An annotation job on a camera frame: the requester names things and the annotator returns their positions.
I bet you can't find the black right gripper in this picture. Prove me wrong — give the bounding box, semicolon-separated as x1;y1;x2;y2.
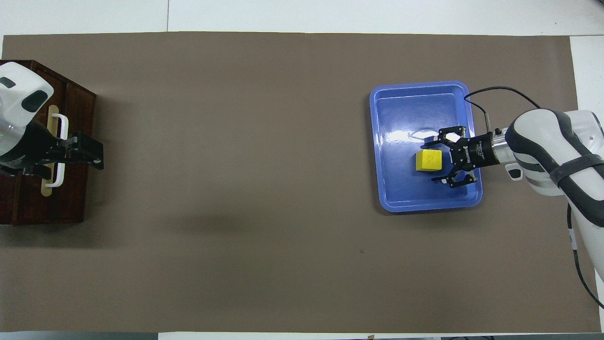
423;125;501;190

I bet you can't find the yellow cube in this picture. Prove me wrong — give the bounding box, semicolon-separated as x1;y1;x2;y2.
415;150;443;173

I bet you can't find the wooden drawer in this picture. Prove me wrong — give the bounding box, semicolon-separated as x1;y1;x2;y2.
21;70;97;223

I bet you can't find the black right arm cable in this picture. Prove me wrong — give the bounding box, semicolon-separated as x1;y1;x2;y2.
463;86;604;310

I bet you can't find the white drawer handle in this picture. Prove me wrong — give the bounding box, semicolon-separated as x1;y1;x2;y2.
44;113;69;188

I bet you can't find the brown table mat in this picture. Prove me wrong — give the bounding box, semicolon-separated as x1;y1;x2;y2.
1;31;601;334

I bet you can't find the dark wooden cabinet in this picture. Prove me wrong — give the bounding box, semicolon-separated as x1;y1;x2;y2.
0;60;98;226

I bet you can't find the blue plastic tray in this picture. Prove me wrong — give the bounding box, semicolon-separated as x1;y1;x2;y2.
369;80;484;213

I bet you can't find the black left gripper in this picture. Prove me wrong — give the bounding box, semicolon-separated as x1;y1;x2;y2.
0;120;105;178

